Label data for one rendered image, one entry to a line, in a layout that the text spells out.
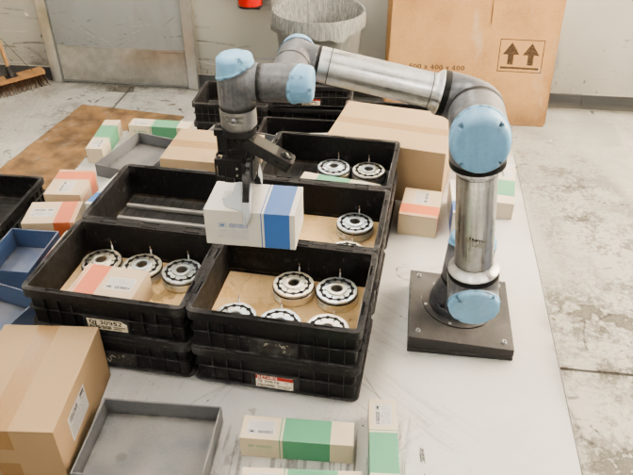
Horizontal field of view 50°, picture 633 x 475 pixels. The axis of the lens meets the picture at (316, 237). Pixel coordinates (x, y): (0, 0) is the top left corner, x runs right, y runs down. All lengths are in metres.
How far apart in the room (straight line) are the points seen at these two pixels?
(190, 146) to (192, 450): 1.12
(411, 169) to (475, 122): 0.95
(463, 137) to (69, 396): 0.95
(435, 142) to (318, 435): 1.13
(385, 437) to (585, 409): 1.33
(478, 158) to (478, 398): 0.61
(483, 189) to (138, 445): 0.92
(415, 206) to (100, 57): 3.41
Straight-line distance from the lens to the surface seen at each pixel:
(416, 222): 2.13
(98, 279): 1.72
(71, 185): 2.39
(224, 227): 1.50
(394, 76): 1.45
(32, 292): 1.70
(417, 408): 1.64
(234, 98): 1.37
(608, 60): 4.86
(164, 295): 1.75
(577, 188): 3.99
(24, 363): 1.62
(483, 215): 1.46
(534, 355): 1.82
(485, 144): 1.34
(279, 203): 1.49
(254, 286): 1.74
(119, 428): 1.64
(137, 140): 2.73
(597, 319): 3.10
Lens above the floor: 1.93
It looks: 35 degrees down
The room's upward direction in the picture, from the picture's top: straight up
